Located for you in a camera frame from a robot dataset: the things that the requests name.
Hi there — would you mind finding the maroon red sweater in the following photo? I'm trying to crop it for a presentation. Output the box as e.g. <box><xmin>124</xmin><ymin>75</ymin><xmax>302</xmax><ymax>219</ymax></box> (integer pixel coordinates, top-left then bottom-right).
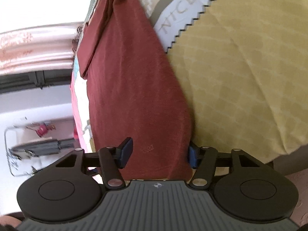
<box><xmin>77</xmin><ymin>0</ymin><xmax>192</xmax><ymax>180</ymax></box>

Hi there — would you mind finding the pink red cloth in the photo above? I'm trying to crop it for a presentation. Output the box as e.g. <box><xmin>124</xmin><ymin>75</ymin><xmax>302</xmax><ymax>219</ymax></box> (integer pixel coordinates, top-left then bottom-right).
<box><xmin>69</xmin><ymin>73</ymin><xmax>87</xmax><ymax>150</ymax></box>

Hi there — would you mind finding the patterned yellow beige bedsheet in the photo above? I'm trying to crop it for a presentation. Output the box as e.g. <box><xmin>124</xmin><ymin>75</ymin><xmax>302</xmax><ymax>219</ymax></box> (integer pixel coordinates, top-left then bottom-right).
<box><xmin>82</xmin><ymin>0</ymin><xmax>308</xmax><ymax>176</ymax></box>

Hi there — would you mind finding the pink lace curtain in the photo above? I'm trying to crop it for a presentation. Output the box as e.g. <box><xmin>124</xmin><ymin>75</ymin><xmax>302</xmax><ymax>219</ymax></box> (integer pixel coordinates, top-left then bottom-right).
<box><xmin>1</xmin><ymin>22</ymin><xmax>82</xmax><ymax>76</ymax></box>

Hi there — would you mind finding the wall mirror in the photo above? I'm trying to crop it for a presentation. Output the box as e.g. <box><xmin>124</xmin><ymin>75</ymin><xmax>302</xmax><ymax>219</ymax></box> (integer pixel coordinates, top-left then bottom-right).
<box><xmin>4</xmin><ymin>118</ymin><xmax>80</xmax><ymax>177</ymax></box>

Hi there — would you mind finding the dark window frame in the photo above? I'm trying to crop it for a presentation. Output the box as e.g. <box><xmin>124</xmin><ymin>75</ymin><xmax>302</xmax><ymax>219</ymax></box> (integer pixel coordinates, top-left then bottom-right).
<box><xmin>0</xmin><ymin>69</ymin><xmax>73</xmax><ymax>94</ymax></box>

